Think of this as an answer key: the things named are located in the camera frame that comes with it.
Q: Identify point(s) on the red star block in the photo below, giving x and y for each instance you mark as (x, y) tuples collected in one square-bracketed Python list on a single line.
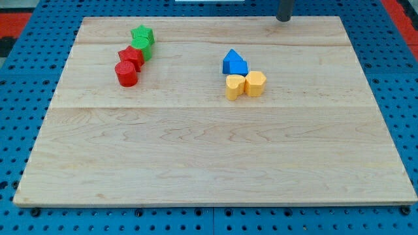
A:
[(135, 56)]

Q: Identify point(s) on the red cylinder block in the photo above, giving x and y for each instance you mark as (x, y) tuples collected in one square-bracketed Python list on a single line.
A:
[(126, 73)]

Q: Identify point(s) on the green star block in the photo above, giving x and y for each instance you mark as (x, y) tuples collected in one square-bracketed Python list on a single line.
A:
[(143, 31)]

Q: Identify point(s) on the green cylinder block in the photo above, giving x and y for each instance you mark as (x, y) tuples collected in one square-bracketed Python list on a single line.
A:
[(143, 44)]

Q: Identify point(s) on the blue triangle block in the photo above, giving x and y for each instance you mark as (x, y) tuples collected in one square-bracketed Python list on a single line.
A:
[(232, 55)]

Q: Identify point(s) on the yellow heart block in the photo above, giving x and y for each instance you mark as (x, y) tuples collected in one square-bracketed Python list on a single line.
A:
[(234, 86)]

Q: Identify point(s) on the light wooden board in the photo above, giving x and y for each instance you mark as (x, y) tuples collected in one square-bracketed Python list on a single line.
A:
[(315, 137)]

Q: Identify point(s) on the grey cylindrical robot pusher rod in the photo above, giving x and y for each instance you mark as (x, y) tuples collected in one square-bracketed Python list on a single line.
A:
[(285, 10)]

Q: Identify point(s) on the yellow hexagon block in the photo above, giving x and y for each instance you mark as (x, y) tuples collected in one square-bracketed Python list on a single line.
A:
[(255, 83)]

